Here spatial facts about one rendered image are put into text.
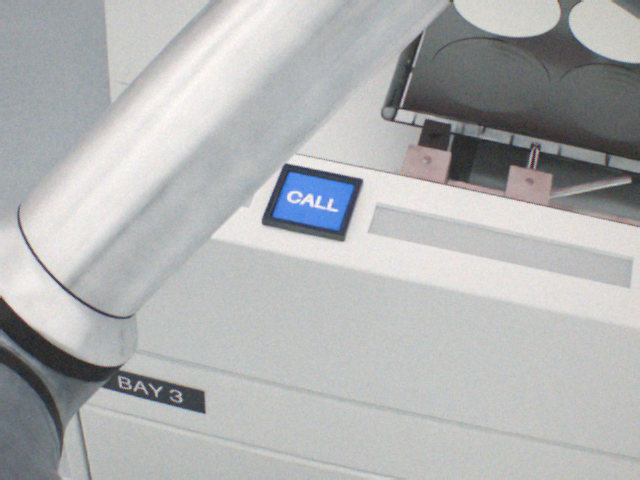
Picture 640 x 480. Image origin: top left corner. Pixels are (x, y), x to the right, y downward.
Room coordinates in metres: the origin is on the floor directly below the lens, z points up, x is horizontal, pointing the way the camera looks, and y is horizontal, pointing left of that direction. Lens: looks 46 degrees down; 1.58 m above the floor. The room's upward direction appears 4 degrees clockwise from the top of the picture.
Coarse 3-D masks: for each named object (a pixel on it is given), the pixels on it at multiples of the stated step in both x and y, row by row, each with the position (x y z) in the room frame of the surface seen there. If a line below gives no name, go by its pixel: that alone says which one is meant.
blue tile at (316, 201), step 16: (288, 176) 0.65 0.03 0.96; (304, 176) 0.65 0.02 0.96; (288, 192) 0.63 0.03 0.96; (304, 192) 0.63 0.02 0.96; (320, 192) 0.63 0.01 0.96; (336, 192) 0.63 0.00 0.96; (352, 192) 0.64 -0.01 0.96; (288, 208) 0.62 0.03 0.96; (304, 208) 0.62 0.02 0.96; (320, 208) 0.62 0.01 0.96; (336, 208) 0.62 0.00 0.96; (320, 224) 0.60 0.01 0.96; (336, 224) 0.60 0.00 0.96
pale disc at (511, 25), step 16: (464, 0) 0.96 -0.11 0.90; (480, 0) 0.96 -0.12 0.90; (496, 0) 0.97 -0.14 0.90; (512, 0) 0.97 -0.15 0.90; (528, 0) 0.97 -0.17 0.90; (544, 0) 0.98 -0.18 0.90; (464, 16) 0.94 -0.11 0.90; (480, 16) 0.94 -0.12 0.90; (496, 16) 0.94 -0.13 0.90; (512, 16) 0.94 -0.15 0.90; (528, 16) 0.95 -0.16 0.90; (544, 16) 0.95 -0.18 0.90; (496, 32) 0.92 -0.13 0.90; (512, 32) 0.92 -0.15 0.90; (528, 32) 0.92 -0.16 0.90; (544, 32) 0.93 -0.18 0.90
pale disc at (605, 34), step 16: (592, 0) 0.98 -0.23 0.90; (608, 0) 0.99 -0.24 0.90; (576, 16) 0.96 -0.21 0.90; (592, 16) 0.96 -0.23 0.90; (608, 16) 0.96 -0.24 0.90; (624, 16) 0.96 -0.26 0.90; (576, 32) 0.93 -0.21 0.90; (592, 32) 0.93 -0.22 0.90; (608, 32) 0.94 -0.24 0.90; (624, 32) 0.94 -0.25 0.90; (592, 48) 0.91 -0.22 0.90; (608, 48) 0.91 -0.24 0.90; (624, 48) 0.91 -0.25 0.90
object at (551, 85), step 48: (576, 0) 0.98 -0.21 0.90; (432, 48) 0.89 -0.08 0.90; (480, 48) 0.89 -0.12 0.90; (528, 48) 0.90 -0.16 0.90; (576, 48) 0.91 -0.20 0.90; (432, 96) 0.82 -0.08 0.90; (480, 96) 0.83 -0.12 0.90; (528, 96) 0.83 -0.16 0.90; (576, 96) 0.84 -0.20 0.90; (624, 96) 0.85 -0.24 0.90; (624, 144) 0.78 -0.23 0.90
